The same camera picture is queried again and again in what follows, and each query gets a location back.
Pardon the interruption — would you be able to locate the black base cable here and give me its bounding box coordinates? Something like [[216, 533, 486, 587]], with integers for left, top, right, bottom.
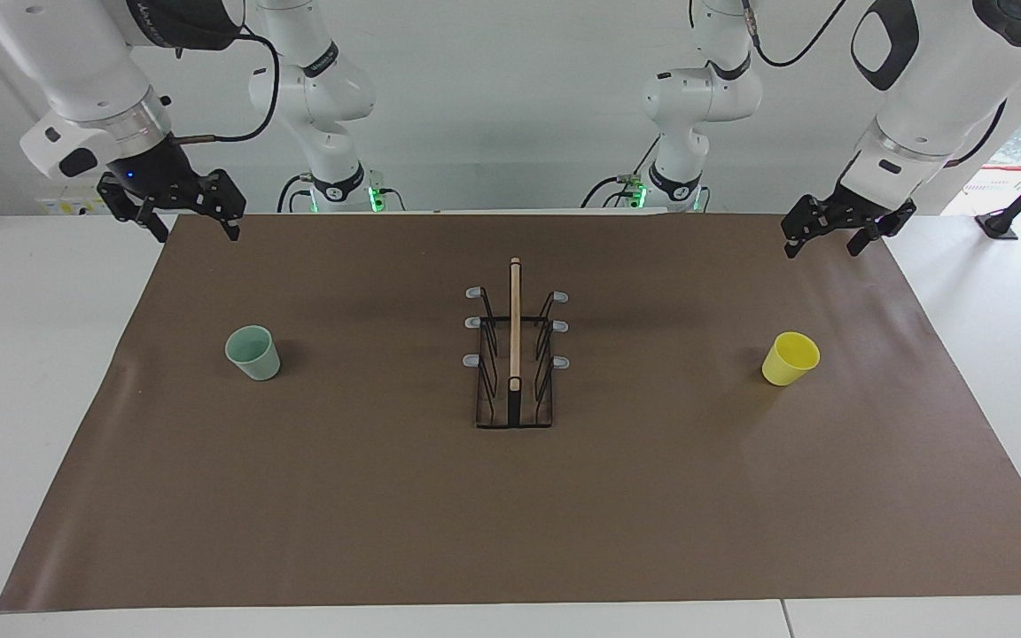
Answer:
[[581, 133, 664, 210], [277, 174, 315, 214]]

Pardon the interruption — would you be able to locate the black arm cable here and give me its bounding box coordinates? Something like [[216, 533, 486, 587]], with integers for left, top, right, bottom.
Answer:
[[168, 27, 283, 145], [741, 0, 850, 68]]

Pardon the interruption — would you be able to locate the brown table mat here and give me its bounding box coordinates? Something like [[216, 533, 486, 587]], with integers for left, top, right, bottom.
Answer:
[[0, 211, 1021, 612]]

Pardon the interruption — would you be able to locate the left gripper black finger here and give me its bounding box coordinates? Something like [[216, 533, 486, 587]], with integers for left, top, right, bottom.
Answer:
[[782, 196, 831, 260], [846, 201, 918, 259]]

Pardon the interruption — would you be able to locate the black wire cup rack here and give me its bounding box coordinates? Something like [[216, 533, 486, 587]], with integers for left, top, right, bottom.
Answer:
[[463, 257, 570, 431]]

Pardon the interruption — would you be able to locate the white red-lined sheet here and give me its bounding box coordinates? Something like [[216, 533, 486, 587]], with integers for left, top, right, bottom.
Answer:
[[945, 163, 1021, 267]]

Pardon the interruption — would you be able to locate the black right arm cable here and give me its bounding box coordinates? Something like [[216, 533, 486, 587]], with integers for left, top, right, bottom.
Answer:
[[168, 27, 283, 145]]

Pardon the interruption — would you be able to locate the pale green plastic cup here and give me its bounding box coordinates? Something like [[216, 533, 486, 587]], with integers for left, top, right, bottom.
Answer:
[[224, 325, 282, 382]]

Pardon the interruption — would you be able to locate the white wall socket box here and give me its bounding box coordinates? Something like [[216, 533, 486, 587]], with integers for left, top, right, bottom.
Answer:
[[39, 193, 111, 216]]

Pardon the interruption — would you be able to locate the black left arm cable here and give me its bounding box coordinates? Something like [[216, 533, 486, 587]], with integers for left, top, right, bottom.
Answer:
[[741, 0, 850, 68]]

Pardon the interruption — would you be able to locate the yellow plastic cup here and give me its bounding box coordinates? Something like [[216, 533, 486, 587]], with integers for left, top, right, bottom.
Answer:
[[760, 331, 822, 387]]

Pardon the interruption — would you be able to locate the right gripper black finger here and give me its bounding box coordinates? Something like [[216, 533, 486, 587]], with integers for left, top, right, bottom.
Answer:
[[97, 172, 171, 245], [199, 168, 248, 242]]

